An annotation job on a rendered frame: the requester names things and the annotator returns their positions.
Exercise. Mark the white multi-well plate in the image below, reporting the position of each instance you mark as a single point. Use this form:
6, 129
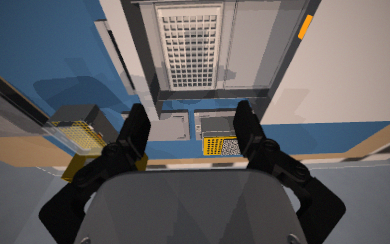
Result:
190, 27

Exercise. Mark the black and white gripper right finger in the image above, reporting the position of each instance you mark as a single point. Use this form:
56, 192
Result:
320, 209

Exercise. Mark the olive-brown open-top box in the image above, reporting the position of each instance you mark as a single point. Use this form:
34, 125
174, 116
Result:
79, 162

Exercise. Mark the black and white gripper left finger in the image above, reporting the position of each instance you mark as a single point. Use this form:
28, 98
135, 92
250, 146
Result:
63, 214

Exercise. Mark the blue flat mat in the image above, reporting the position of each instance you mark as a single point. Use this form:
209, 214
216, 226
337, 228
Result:
52, 53

